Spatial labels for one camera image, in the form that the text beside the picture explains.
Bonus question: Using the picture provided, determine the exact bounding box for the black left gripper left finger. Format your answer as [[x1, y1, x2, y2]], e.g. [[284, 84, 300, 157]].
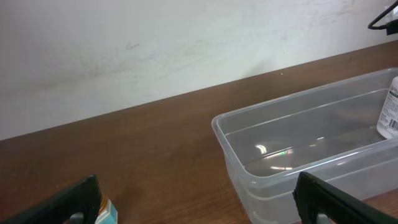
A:
[[3, 175, 102, 224]]

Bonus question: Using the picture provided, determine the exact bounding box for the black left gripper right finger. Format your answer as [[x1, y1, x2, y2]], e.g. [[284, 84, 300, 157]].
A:
[[293, 172, 397, 224]]

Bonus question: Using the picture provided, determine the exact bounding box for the white spray bottle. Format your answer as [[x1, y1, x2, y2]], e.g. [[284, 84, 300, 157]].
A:
[[376, 77, 397, 139]]

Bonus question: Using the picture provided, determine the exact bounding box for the clear plastic container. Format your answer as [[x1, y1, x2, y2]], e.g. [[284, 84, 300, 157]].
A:
[[212, 68, 397, 223]]

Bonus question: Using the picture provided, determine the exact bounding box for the small gold-lid jar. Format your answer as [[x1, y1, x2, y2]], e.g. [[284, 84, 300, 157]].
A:
[[95, 194, 118, 224]]

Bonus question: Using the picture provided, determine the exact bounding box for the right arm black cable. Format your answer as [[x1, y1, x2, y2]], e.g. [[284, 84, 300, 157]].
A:
[[368, 0, 398, 36]]

